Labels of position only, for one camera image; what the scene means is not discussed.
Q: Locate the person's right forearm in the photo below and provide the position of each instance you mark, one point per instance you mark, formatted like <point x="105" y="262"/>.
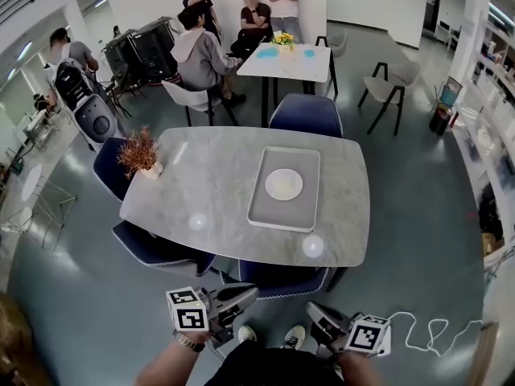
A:
<point x="358" y="372"/>

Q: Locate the black round bin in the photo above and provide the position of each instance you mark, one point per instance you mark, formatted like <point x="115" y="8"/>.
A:
<point x="440" y="121"/>

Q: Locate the black equipment case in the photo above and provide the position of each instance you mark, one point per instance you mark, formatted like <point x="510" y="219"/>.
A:
<point x="155" y="52"/>
<point x="118" y="56"/>

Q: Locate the person's left forearm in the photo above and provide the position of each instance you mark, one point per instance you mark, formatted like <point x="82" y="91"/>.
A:
<point x="173" y="364"/>

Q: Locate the white square table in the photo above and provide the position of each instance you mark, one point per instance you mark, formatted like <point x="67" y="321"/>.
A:
<point x="289" y="68"/>

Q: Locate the black bag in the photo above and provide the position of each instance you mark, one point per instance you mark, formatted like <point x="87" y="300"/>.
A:
<point x="489" y="215"/>

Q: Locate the beige chair with black legs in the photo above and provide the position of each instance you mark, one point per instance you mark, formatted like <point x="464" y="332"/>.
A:
<point x="386" y="87"/>
<point x="338" y="42"/>

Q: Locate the grey mobile robot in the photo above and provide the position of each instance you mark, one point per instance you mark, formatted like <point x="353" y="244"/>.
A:
<point x="94" y="119"/>

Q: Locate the black folding chair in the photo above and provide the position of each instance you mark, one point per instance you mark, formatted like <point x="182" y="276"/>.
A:
<point x="120" y="87"/>

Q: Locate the silver wristwatch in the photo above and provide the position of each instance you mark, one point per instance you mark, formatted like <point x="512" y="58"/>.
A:
<point x="189" y="342"/>

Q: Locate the orange potted plant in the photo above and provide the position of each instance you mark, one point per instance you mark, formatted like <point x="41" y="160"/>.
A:
<point x="138" y="153"/>

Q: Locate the white power strip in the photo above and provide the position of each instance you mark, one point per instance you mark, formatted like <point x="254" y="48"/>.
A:
<point x="387" y="342"/>

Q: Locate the white plastic chair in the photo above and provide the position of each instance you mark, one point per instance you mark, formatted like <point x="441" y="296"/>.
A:
<point x="189" y="97"/>

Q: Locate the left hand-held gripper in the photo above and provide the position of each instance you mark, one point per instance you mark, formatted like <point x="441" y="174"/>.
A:
<point x="189" y="316"/>

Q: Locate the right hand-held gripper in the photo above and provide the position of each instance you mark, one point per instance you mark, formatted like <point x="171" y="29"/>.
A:
<point x="368" y="336"/>

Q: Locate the white round side table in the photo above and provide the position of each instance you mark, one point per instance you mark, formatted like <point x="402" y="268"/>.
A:
<point x="31" y="181"/>

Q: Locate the person's left white shoe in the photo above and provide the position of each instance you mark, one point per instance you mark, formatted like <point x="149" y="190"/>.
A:
<point x="247" y="334"/>

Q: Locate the cardboard box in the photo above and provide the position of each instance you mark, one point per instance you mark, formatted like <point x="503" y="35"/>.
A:
<point x="491" y="244"/>

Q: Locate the white round plate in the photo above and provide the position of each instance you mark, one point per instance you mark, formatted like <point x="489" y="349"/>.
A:
<point x="270" y="183"/>

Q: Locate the grey marble table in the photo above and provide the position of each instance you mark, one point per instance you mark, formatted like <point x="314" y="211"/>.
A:
<point x="209" y="183"/>

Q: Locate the person's right white shoe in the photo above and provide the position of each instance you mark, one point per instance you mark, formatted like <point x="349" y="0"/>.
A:
<point x="293" y="336"/>

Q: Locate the small blue mat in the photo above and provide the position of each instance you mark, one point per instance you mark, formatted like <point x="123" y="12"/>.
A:
<point x="308" y="52"/>

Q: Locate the grey rectangular tray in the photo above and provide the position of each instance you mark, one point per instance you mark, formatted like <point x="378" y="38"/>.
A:
<point x="281" y="215"/>

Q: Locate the person's black clothing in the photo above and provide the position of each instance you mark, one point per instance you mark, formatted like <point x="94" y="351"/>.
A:
<point x="273" y="368"/>

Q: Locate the teal container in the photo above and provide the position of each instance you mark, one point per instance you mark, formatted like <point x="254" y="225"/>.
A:
<point x="450" y="93"/>

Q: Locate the white storage shelf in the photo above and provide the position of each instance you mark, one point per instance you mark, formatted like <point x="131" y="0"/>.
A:
<point x="491" y="127"/>

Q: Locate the white cabinet with wooden edge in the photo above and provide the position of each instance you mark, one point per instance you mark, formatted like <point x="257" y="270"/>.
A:
<point x="503" y="328"/>

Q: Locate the blue chair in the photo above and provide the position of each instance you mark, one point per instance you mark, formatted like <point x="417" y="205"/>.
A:
<point x="306" y="115"/>
<point x="281" y="282"/>
<point x="110" y="167"/>
<point x="161" y="251"/>

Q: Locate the yellow flower bouquet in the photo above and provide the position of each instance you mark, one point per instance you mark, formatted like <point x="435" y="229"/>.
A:
<point x="283" y="40"/>

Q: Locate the large blue mat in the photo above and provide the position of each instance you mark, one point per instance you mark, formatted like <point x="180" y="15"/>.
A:
<point x="266" y="53"/>

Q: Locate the person's white shoe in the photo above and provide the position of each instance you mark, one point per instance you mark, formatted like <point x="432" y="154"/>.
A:
<point x="247" y="334"/>
<point x="293" y="336"/>

